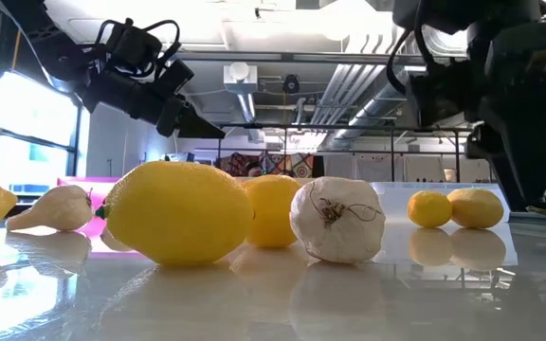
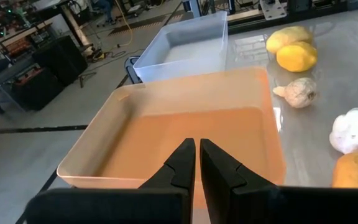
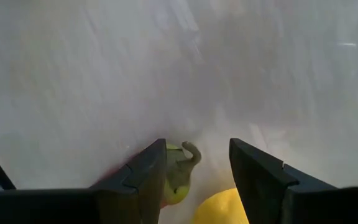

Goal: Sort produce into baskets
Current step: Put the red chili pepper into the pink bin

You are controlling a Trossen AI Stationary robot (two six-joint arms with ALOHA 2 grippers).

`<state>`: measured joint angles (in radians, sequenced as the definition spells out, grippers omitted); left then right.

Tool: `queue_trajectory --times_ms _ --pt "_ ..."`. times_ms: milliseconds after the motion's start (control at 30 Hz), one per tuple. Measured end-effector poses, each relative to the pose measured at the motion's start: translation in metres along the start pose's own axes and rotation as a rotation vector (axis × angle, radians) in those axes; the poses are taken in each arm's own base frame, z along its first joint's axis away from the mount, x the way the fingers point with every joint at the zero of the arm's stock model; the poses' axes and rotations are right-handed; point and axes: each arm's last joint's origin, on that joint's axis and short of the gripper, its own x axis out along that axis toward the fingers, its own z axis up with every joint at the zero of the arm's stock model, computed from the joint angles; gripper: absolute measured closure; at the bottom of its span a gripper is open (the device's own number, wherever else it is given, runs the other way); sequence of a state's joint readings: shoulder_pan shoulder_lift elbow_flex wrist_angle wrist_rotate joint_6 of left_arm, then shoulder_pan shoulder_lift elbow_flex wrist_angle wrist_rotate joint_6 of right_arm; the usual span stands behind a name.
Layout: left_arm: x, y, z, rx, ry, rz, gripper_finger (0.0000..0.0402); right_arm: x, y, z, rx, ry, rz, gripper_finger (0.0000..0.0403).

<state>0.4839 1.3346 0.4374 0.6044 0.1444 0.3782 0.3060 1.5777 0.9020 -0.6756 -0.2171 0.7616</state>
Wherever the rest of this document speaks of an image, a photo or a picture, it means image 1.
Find black metal rack frame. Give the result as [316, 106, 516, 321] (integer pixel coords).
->
[218, 123, 473, 184]

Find white table mat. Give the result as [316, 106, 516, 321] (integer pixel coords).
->
[0, 215, 546, 341]

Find pink plastic basket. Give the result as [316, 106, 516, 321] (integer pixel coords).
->
[57, 176, 123, 233]

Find silver ventilation duct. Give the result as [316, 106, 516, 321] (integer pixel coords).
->
[322, 63, 428, 151]

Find black right camera cable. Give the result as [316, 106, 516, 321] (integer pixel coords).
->
[385, 18, 428, 96]

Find colourful patterned tapestry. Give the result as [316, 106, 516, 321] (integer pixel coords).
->
[216, 152, 316, 179]

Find small orange-yellow lemon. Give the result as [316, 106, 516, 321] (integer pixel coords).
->
[407, 189, 454, 229]

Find white garlic bulb brown roots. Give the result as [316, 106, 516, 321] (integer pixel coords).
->
[289, 176, 387, 264]

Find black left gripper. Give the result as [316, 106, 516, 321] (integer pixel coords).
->
[82, 59, 227, 140]

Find large yellow lemon green tip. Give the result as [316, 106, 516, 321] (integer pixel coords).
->
[95, 160, 256, 266]

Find white ceiling unit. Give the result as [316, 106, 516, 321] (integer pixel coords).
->
[223, 61, 259, 95]

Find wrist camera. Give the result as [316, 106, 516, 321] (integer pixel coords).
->
[405, 61, 490, 129]
[104, 17, 183, 80]

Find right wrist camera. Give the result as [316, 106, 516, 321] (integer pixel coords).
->
[405, 61, 490, 129]

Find clear plastic basket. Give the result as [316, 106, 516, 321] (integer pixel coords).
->
[370, 182, 512, 224]

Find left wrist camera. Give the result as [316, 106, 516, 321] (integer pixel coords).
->
[104, 17, 183, 80]

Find black ceiling camera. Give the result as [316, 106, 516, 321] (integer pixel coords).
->
[282, 74, 301, 95]

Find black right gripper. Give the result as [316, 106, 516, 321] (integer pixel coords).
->
[466, 23, 546, 212]

